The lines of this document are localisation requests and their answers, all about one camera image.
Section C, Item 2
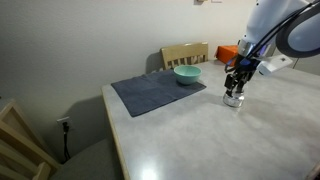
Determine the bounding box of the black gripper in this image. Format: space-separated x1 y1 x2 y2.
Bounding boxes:
223 58 260 98

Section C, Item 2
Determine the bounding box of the silver bottle lid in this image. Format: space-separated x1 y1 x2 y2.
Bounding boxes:
227 87 245 98

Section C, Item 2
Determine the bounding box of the small silver metal cup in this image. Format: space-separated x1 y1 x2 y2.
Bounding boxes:
222 87 246 109

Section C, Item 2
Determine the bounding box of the orange cardboard box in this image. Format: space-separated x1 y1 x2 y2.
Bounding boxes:
214 44 240 66

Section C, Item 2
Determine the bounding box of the mint green bowl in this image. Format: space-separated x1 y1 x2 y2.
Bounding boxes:
172 64 203 86

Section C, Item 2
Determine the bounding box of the light wooden slatted chair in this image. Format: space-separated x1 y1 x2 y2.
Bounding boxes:
160 41 210 71

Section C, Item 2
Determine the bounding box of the dark blue cloth mat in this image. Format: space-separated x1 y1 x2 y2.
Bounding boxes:
110 69 207 118

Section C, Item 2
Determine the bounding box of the wooden ladder-back chair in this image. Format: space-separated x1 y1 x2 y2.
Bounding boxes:
0 99 63 180

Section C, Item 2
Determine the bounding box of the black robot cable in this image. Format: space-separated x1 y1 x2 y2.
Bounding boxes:
224 0 320 75

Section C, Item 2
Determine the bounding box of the white wall outlet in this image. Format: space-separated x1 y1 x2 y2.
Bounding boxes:
56 116 72 128

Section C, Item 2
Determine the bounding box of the black plug and cord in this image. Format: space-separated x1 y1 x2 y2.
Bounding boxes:
61 121 72 162

